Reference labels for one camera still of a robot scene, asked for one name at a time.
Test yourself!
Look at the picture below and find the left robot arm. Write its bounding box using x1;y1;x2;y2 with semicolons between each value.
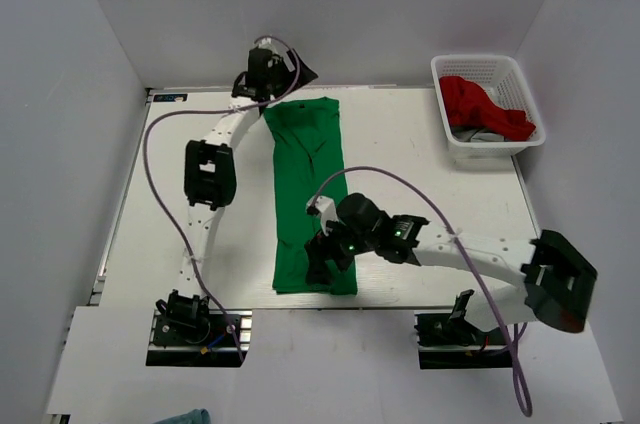
142;36;318;343

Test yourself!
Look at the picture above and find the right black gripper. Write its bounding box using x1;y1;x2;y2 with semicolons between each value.
306;213;378;286

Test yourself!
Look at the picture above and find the grey t shirt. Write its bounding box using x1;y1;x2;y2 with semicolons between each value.
451;126;508;143

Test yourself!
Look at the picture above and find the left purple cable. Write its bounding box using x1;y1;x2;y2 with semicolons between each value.
142;35;302;365

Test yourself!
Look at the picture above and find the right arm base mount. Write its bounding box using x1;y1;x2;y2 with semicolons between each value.
414;313;512;370

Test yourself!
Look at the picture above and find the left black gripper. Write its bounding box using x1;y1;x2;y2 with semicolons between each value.
266;47;318;99

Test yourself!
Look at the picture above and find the blue cloth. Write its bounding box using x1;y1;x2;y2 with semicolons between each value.
161;409;211;424

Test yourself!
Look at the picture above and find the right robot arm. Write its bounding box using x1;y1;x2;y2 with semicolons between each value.
305;193;598;343

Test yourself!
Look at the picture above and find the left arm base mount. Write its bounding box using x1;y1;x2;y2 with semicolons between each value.
145;311;252;368

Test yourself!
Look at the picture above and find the green t shirt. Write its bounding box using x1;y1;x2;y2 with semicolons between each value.
263;97;358;295

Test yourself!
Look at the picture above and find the red t shirt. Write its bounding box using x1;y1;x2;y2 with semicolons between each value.
438;76;536;142

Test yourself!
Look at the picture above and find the blue label sticker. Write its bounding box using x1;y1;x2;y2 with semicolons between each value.
153;93;188;103

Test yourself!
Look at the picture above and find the white plastic basket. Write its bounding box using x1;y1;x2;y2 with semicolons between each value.
431;54;546;159

